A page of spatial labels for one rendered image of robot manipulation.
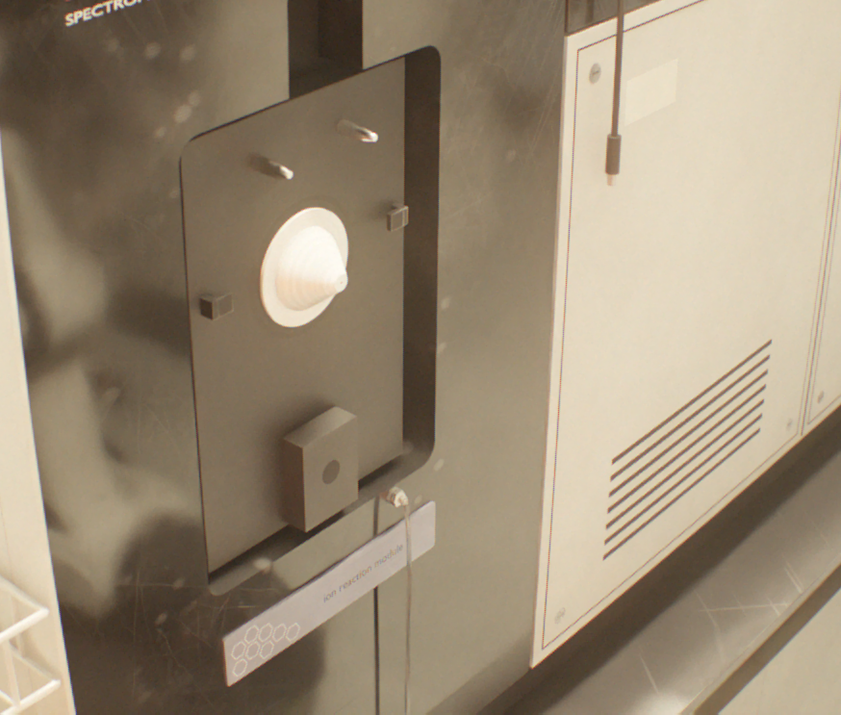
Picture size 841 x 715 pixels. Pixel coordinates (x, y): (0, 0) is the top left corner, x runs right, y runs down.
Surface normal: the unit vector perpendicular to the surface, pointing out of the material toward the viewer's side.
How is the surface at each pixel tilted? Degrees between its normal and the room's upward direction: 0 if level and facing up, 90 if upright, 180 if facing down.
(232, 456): 90
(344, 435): 90
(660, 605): 0
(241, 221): 90
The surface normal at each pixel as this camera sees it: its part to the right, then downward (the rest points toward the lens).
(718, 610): 0.01, -0.88
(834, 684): 0.76, 0.32
